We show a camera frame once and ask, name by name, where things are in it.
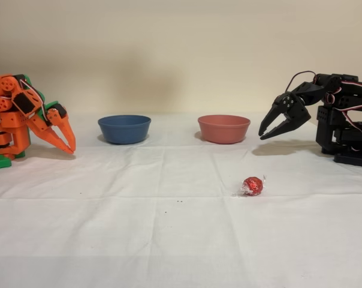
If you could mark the white tablecloth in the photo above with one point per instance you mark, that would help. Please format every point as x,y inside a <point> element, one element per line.
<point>181,225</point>

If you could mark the red bowl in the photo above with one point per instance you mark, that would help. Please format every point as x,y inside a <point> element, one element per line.
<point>224,130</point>

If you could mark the blue bowl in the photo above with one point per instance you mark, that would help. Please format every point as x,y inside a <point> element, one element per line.
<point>124,132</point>

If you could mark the red candy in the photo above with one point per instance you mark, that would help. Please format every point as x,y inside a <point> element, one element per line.
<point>253,186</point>

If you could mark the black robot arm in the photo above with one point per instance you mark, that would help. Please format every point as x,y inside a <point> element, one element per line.
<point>345,99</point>

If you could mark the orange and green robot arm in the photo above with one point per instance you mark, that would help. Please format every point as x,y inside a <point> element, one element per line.
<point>10,120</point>

